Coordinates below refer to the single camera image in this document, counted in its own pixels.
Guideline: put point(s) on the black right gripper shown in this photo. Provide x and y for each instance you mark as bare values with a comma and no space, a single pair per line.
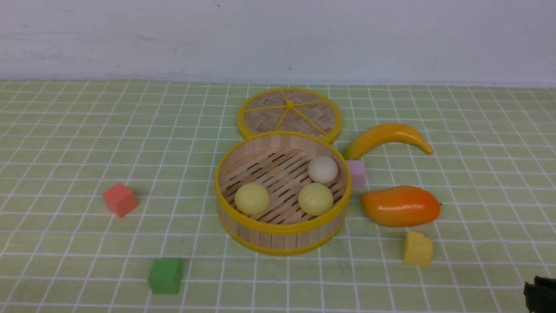
540,295

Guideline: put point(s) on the yellow foam block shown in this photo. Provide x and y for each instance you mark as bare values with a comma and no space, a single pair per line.
417,249

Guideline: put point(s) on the pale yellow bun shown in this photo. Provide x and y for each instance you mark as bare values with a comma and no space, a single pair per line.
315,199
252,199

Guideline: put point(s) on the red foam cube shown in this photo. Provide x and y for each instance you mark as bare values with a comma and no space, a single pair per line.
120,200

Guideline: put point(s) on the orange toy mango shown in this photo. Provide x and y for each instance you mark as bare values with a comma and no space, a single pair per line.
401,206

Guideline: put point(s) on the bamboo steamer lid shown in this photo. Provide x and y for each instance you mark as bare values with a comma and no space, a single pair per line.
290,109

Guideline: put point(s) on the pink foam cube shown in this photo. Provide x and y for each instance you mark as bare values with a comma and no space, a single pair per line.
358,173

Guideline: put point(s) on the yellow toy banana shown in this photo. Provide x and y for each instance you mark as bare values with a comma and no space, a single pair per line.
382,134

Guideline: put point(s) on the white bun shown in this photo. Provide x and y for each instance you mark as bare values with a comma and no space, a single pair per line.
323,170

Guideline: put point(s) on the bamboo steamer tray yellow rim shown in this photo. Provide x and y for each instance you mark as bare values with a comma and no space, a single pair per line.
279,161

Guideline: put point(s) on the green foam cube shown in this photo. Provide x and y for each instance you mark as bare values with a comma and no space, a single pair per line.
165,276

